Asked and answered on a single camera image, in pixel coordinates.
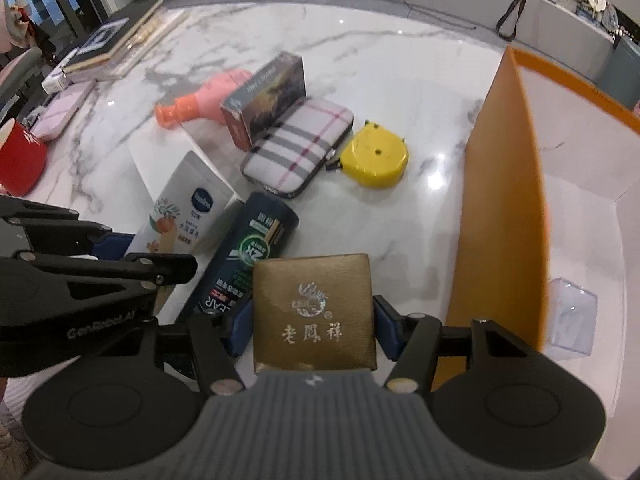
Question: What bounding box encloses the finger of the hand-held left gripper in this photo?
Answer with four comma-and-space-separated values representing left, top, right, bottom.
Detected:
0, 195, 137, 262
0, 252, 199, 328

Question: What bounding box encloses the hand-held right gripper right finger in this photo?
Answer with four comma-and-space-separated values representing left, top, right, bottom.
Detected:
372, 294, 534, 394

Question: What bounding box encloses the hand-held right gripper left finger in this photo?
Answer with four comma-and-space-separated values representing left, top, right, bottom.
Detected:
122, 304, 254, 395

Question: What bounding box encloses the gold gift box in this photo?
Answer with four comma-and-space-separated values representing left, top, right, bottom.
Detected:
251, 253, 377, 374

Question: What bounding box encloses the orange storage box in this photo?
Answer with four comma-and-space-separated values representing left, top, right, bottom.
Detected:
431, 45, 640, 466

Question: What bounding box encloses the pink bottle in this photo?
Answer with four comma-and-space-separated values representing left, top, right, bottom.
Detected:
155, 70, 254, 131

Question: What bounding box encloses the yellow tape measure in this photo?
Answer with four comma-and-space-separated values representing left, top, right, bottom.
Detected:
325, 120, 410, 190

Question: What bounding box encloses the dark printed box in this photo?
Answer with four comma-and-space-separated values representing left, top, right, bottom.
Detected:
220, 51, 307, 152

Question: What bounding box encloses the white lotion tube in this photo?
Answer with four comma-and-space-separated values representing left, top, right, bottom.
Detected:
131, 150, 237, 263

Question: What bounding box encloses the dark shampoo bottle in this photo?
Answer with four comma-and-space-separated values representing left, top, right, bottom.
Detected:
189, 191, 300, 320

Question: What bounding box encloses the white flat box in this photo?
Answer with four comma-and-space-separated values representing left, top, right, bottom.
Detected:
128, 130, 244, 318

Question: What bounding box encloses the red cup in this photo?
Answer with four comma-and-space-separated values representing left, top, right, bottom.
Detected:
0, 120, 49, 197

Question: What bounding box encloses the small white box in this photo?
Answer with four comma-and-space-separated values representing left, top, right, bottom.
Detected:
42, 48, 81, 94

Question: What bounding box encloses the plaid zip case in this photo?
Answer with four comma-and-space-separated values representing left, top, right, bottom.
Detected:
241, 97, 355, 200

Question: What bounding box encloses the clear plastic box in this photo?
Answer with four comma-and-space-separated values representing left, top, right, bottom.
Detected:
546, 277, 599, 362

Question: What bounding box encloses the grey chair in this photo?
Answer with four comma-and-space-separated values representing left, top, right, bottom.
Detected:
0, 47, 44, 127

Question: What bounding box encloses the beige striped book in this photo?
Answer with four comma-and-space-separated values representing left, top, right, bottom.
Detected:
95, 7, 192, 82

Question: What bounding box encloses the black book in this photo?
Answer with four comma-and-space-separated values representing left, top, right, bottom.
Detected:
62, 0, 164, 74

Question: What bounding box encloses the flower bouquet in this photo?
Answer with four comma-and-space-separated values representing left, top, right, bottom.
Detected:
0, 0, 42, 54

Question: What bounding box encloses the grey trash can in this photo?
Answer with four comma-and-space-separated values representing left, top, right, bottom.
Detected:
592, 37, 640, 109

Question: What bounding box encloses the brown strap bag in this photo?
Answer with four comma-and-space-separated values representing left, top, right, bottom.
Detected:
495, 0, 537, 42

